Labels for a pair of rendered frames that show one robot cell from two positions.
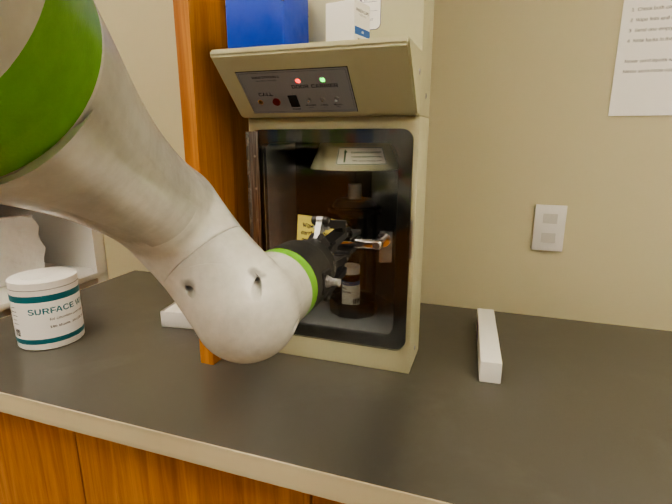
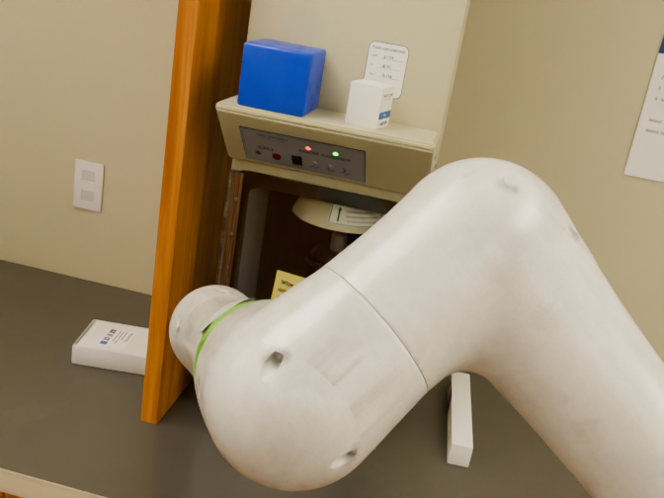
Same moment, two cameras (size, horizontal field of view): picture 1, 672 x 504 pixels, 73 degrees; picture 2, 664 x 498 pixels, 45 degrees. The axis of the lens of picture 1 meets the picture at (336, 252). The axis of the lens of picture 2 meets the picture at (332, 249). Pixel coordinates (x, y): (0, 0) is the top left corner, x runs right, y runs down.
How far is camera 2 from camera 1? 56 cm
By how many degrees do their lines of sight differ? 12
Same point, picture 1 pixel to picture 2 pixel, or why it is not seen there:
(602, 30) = (631, 80)
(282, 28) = (303, 101)
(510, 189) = not seen: hidden behind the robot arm
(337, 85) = (350, 161)
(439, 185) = not seen: hidden behind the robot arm
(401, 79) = (418, 172)
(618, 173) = (624, 237)
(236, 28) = (251, 87)
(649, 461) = not seen: outside the picture
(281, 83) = (289, 145)
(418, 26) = (440, 108)
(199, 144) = (180, 187)
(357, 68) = (375, 154)
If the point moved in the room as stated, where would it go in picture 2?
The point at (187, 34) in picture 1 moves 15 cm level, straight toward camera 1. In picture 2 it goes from (188, 71) to (216, 92)
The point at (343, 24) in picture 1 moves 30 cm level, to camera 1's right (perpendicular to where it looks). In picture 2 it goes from (368, 108) to (562, 134)
